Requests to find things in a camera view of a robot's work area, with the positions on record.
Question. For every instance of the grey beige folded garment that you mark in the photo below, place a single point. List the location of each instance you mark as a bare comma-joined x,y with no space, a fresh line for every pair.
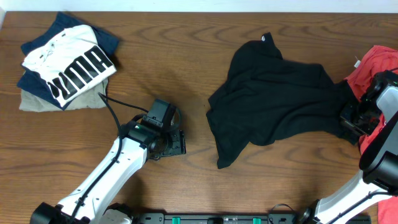
88,99

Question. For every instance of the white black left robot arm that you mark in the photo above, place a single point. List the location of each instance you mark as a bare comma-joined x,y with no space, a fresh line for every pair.
92,201

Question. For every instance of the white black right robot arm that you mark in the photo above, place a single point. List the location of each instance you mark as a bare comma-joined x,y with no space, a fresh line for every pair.
376,179

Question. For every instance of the red t-shirt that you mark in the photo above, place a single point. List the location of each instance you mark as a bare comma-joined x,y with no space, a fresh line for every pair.
377,59

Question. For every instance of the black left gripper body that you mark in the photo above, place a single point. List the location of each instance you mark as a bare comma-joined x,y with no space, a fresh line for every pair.
178,144

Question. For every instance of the white shirt black letters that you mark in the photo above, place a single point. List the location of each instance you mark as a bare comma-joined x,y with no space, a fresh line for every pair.
71,63

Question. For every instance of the black base rail green tabs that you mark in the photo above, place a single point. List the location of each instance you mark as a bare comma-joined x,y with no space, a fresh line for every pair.
217,218

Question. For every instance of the black polo shirt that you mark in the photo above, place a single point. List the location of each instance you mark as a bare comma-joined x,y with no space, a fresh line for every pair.
266,98

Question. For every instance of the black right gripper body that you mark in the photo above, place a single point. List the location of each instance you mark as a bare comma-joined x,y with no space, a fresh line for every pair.
352,119

